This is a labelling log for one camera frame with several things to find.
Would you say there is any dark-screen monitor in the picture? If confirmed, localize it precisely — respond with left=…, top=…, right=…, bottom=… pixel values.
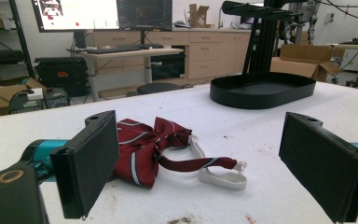
left=117, top=0, right=173, bottom=32

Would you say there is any dark red striped bow tie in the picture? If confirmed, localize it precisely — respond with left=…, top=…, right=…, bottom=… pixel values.
left=111, top=117, right=249, bottom=191

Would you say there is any small cardboard box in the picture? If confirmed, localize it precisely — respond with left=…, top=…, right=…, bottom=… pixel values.
left=188, top=3, right=213, bottom=29

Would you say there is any black equipment case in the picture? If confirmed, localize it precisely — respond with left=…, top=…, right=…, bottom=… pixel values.
left=34, top=56, right=90, bottom=97

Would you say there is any flattened cardboard box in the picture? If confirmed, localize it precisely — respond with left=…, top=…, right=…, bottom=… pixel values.
left=0, top=77, right=48, bottom=119

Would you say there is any black round stool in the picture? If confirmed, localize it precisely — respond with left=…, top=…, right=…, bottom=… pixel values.
left=136, top=81, right=182, bottom=95

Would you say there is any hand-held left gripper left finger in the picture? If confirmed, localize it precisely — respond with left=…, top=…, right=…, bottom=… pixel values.
left=49, top=109, right=120, bottom=220

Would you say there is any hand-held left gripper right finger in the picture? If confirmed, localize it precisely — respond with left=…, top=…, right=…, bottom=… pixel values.
left=278, top=111, right=358, bottom=224

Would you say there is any black oval tray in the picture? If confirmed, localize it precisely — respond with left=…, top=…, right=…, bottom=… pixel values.
left=209, top=72, right=317, bottom=110

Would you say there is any black metal shelf rack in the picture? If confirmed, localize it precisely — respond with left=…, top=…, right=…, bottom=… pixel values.
left=0, top=0, right=35, bottom=80

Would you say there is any beige drawer cabinet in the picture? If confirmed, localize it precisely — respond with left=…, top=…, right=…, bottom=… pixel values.
left=85, top=27, right=252, bottom=90

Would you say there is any light wooden desk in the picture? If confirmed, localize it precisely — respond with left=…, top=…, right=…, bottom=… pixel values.
left=81, top=47, right=185, bottom=103

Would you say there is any black metal camera stand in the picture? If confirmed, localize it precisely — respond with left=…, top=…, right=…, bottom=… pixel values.
left=221, top=0, right=309, bottom=75

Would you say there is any large open cardboard box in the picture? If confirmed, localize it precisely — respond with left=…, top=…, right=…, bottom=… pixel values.
left=269, top=44, right=344, bottom=83

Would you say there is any white-screen monitor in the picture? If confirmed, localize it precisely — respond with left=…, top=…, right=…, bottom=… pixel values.
left=31, top=0, right=120, bottom=34

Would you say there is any black keyboard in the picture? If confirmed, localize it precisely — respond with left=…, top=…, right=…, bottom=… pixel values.
left=85, top=45, right=143, bottom=55

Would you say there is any black bag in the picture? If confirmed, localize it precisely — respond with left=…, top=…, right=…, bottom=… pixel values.
left=0, top=49, right=25, bottom=65

